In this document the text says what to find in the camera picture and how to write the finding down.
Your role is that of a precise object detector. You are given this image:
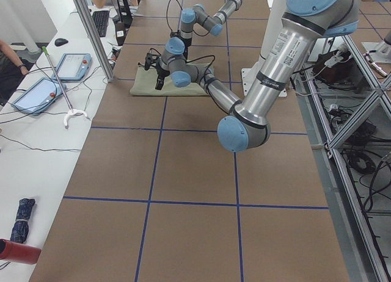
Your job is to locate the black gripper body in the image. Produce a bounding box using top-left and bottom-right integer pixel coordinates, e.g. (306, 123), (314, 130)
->
(182, 38), (192, 59)
(156, 60), (170, 84)

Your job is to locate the olive green long-sleeve shirt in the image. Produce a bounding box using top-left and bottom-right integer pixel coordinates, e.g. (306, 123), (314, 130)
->
(130, 67), (207, 96)

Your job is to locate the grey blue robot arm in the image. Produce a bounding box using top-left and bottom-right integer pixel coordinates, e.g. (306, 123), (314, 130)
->
(178, 0), (243, 59)
(156, 0), (360, 152)

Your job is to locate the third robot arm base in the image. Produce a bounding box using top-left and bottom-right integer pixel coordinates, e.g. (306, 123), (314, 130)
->
(361, 32), (390, 63)

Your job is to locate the black computer keyboard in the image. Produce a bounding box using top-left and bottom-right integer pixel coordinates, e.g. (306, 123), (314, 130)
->
(92, 10), (109, 37)

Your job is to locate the far teach pendant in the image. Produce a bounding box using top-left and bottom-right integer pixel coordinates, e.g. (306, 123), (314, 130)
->
(56, 53), (92, 82)

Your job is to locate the teach pendant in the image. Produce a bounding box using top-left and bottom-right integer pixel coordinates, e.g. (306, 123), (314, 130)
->
(56, 53), (92, 82)
(11, 78), (62, 115)

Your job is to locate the white grabber reach tool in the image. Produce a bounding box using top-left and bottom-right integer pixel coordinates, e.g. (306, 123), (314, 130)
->
(42, 46), (90, 129)

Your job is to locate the black computer mouse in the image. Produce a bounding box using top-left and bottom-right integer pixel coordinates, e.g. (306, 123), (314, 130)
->
(54, 38), (68, 47)

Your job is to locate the near teach pendant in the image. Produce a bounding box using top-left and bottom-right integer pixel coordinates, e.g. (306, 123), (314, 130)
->
(11, 78), (62, 115)

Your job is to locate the seated person at left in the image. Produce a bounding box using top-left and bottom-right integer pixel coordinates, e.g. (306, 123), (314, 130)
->
(0, 40), (34, 106)

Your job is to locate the dark blue folded umbrella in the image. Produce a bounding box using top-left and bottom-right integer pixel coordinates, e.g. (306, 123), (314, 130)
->
(10, 198), (35, 244)

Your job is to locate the red bottle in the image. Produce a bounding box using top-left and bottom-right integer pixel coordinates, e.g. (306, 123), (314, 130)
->
(1, 239), (42, 265)

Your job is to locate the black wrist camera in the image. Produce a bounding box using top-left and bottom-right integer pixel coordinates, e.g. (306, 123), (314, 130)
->
(170, 31), (181, 38)
(144, 48), (160, 71)

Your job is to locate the aluminium frame post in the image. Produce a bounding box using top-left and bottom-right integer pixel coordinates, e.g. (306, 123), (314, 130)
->
(73, 0), (114, 82)

